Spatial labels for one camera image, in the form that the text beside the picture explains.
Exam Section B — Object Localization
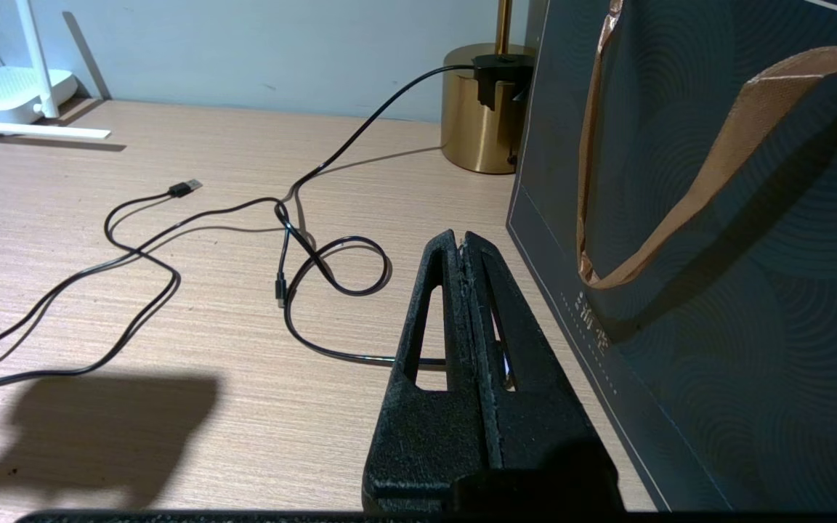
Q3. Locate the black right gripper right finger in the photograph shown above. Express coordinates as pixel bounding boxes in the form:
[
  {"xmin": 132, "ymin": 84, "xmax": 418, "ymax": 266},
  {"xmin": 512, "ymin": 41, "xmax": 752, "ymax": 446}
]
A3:
[{"xmin": 464, "ymin": 232, "xmax": 625, "ymax": 513}]

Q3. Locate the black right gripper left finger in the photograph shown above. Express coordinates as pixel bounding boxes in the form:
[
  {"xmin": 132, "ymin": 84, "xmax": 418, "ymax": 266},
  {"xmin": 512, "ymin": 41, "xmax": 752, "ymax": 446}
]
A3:
[{"xmin": 363, "ymin": 230, "xmax": 496, "ymax": 513}]

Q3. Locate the white router with antennas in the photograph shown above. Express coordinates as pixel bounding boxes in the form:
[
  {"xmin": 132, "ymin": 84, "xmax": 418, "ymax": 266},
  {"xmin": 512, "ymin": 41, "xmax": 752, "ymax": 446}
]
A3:
[{"xmin": 0, "ymin": 0, "xmax": 112, "ymax": 141}]

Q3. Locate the black box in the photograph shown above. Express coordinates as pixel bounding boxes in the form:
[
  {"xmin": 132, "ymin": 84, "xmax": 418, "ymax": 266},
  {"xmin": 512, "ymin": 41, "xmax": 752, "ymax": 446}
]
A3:
[{"xmin": 506, "ymin": 0, "xmax": 837, "ymax": 513}]

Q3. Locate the brass desk lamp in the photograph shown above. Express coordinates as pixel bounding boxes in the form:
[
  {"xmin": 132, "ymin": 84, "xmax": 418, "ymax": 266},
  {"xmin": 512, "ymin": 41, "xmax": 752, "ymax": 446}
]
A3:
[{"xmin": 440, "ymin": 0, "xmax": 535, "ymax": 175}]

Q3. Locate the black USB cable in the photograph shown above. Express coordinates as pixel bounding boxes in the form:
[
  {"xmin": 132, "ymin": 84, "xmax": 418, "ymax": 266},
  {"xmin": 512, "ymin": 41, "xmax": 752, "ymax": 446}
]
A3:
[{"xmin": 0, "ymin": 178, "xmax": 288, "ymax": 397}]

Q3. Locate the black lamp power cord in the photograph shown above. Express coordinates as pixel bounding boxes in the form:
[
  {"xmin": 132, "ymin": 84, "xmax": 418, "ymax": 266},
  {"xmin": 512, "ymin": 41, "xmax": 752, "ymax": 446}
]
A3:
[{"xmin": 273, "ymin": 64, "xmax": 477, "ymax": 368}]

